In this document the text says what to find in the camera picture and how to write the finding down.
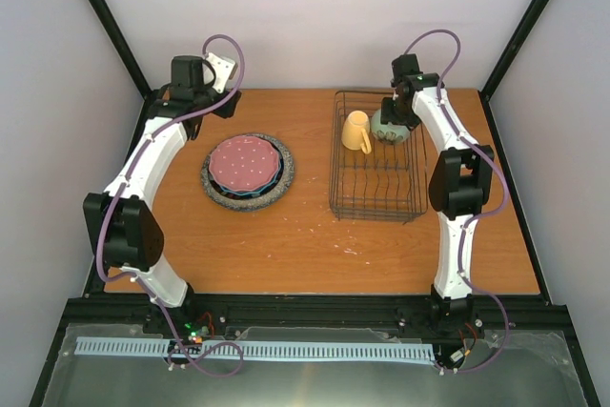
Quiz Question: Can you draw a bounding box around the mint green ceramic bowl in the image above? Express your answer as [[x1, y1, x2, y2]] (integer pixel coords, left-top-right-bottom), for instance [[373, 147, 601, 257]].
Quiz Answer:
[[370, 109, 411, 145]]

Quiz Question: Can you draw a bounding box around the yellow ceramic mug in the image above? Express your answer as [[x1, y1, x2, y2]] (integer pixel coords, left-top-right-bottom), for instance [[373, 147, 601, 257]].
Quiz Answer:
[[341, 111, 372, 154]]

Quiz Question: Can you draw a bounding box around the pink polka dot plate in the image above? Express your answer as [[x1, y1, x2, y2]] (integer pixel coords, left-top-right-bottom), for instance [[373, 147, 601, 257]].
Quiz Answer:
[[208, 135, 280, 193]]

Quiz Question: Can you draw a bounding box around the teal blue plate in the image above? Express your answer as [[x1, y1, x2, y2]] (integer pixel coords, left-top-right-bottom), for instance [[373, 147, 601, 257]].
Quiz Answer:
[[213, 159, 284, 199]]

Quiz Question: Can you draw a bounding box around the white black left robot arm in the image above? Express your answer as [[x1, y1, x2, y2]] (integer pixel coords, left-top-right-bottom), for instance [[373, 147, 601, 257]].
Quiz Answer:
[[83, 51, 244, 334]]

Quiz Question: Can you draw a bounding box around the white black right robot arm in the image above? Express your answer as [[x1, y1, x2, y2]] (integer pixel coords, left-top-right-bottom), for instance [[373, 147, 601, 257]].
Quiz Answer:
[[380, 53, 494, 335]]

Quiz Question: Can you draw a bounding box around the speckled large stoneware plate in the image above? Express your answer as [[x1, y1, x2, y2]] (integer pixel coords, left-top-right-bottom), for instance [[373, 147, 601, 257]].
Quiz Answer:
[[200, 132, 295, 213]]

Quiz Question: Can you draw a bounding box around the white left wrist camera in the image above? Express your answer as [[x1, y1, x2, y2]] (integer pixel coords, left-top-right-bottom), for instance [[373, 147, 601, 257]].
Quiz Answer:
[[203, 52, 237, 93]]

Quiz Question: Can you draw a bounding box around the dark wire dish rack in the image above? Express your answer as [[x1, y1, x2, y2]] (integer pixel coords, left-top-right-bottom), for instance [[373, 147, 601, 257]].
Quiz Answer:
[[329, 91, 429, 223]]

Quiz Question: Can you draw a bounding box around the black frame post left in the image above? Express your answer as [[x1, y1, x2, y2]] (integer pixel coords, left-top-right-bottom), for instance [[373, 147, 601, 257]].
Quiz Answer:
[[59, 0, 156, 98]]

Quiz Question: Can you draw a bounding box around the black frame post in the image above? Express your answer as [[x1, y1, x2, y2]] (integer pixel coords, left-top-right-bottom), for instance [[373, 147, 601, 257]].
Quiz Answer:
[[59, 0, 156, 98], [479, 0, 581, 98]]

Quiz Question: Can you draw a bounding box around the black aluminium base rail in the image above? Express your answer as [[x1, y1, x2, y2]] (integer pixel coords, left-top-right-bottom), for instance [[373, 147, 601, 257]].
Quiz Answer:
[[61, 293, 571, 346]]

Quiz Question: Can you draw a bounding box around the black frame post right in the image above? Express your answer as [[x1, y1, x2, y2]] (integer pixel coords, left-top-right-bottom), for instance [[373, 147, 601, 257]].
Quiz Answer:
[[479, 0, 581, 98]]

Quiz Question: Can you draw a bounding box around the left electronics board with wires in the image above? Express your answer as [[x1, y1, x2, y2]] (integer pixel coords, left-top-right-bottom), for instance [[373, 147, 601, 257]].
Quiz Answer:
[[184, 312, 215, 344]]

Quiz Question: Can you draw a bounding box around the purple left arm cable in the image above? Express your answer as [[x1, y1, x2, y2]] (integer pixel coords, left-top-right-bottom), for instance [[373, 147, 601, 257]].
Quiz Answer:
[[95, 33, 247, 376]]

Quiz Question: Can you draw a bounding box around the right connector with wires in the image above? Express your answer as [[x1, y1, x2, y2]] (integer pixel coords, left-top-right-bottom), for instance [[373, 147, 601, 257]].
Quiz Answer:
[[449, 318, 483, 372]]

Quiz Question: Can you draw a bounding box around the light blue slotted cable duct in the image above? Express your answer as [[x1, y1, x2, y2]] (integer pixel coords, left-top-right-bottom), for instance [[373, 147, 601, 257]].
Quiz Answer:
[[73, 336, 435, 365]]

